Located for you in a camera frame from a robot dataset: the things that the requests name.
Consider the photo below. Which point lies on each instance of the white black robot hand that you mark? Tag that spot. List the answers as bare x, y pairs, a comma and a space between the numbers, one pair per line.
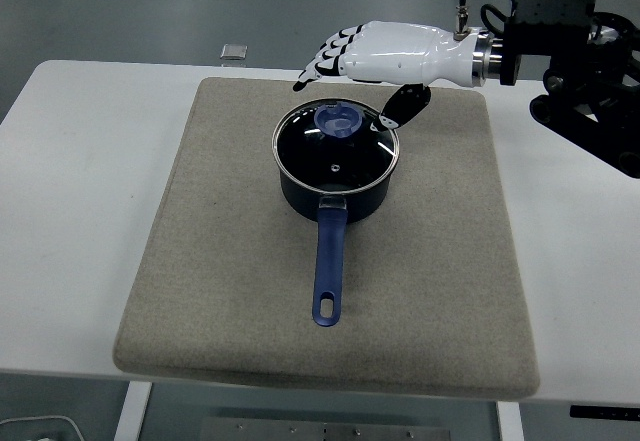
400, 51

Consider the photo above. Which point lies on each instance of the glass pot lid blue knob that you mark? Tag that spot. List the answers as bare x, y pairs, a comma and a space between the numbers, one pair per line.
336, 122

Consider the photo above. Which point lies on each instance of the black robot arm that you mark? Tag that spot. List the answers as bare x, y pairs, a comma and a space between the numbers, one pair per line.
550, 16

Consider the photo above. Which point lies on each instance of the small silver square floor plate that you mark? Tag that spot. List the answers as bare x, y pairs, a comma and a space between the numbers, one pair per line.
234, 51

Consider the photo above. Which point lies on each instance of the beige fabric mat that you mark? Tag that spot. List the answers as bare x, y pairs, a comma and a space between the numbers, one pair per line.
225, 261

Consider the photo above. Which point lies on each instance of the white table leg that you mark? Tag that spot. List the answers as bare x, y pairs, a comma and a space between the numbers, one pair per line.
132, 416
510, 423

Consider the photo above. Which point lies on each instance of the black table control panel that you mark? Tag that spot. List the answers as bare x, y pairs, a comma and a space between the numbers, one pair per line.
605, 412

